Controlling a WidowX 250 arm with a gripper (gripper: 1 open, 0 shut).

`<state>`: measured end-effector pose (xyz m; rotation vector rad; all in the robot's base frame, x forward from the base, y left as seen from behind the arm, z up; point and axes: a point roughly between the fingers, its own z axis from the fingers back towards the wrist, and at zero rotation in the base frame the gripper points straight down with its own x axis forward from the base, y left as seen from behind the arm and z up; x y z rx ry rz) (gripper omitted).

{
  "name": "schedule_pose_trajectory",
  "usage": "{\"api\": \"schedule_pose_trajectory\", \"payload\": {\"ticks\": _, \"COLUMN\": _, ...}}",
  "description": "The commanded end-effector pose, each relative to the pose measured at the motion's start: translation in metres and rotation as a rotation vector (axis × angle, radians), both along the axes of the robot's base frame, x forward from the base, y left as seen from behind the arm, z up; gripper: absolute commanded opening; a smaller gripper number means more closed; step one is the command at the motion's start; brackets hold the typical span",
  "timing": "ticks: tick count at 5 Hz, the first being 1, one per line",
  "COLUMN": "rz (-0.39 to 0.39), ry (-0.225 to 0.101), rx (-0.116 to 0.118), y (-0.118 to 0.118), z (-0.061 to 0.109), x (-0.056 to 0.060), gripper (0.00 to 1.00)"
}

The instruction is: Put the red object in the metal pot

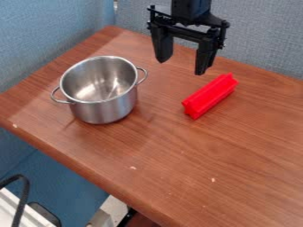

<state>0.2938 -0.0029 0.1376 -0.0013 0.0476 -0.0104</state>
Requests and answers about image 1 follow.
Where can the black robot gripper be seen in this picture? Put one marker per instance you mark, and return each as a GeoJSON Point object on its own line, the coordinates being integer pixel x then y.
{"type": "Point", "coordinates": [188, 20]}

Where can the red plastic block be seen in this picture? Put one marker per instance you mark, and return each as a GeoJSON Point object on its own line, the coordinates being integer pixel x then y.
{"type": "Point", "coordinates": [210, 95]}

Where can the stainless steel pot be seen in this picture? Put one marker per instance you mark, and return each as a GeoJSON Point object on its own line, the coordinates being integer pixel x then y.
{"type": "Point", "coordinates": [99, 88]}

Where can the white box with black pad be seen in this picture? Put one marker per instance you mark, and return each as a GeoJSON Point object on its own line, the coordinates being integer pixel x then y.
{"type": "Point", "coordinates": [35, 216]}

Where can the black table leg bracket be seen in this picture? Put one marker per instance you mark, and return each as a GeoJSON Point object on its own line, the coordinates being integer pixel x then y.
{"type": "Point", "coordinates": [126, 219]}

